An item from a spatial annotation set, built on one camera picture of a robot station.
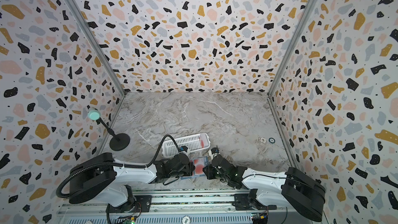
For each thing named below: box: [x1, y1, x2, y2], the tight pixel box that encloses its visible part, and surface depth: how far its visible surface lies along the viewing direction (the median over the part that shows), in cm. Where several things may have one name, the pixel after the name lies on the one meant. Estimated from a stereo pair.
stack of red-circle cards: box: [199, 133, 209, 148], surface depth 93 cm
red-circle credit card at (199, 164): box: [192, 158, 205, 176], surface depth 86 cm
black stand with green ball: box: [87, 109, 131, 151], surface depth 94 cm
